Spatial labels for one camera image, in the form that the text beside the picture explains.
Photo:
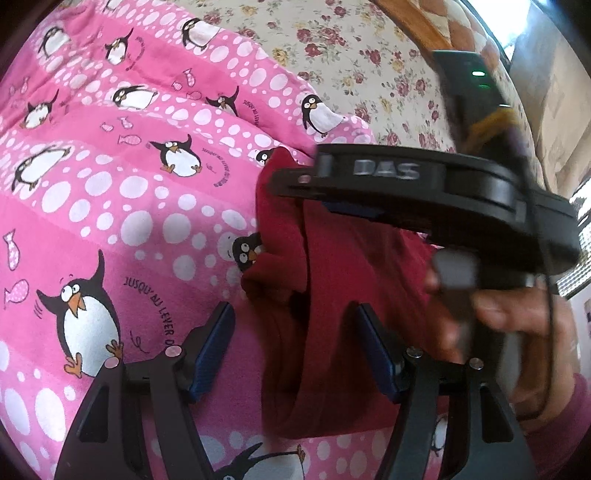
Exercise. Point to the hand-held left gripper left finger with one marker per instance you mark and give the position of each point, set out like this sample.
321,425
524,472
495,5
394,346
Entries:
212,355

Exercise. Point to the dark red sweater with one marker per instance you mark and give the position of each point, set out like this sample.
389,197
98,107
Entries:
332,277

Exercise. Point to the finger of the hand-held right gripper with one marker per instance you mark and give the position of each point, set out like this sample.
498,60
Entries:
295,182

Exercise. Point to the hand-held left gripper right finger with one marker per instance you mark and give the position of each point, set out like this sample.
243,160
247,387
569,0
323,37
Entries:
378,350

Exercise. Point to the person's right hand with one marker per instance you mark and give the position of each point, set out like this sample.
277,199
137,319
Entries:
531,332

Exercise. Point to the floral bed sheet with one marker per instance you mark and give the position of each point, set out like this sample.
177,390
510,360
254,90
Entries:
346,46

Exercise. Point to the person's right forearm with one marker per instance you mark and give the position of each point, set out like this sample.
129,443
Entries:
563,415

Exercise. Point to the orange checkered cushion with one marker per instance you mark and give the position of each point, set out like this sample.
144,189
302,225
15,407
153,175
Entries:
443,23

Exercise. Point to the pink penguin blanket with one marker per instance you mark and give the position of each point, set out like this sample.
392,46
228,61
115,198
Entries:
138,207

